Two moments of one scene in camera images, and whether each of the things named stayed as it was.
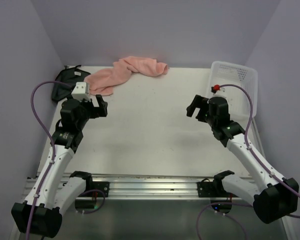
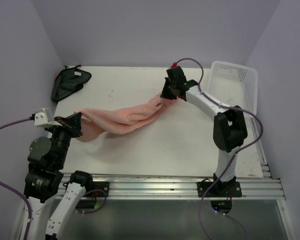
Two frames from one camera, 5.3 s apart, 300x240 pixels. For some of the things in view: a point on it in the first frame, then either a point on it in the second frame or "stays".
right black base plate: (209, 189) stays
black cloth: (71, 76) stays
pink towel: (101, 82) -> (95, 122)
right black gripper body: (211, 120) -> (168, 91)
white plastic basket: (221, 73) stays
